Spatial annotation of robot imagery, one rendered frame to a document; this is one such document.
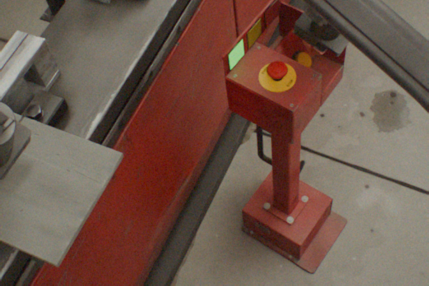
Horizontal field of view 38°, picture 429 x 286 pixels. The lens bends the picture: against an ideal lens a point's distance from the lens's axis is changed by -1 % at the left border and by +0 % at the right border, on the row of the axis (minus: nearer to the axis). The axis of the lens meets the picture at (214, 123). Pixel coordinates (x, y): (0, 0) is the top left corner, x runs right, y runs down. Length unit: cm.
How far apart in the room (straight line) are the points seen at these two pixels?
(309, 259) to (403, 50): 133
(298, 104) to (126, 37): 35
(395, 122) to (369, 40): 153
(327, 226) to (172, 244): 46
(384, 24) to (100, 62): 69
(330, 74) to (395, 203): 74
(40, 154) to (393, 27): 55
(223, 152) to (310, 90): 81
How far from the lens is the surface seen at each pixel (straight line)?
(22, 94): 111
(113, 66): 116
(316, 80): 122
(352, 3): 59
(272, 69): 120
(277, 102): 119
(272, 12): 128
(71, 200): 89
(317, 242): 189
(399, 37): 59
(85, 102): 113
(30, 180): 92
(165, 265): 185
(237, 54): 122
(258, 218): 180
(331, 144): 205
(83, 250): 123
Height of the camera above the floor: 176
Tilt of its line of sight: 57 degrees down
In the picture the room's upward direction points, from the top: 10 degrees counter-clockwise
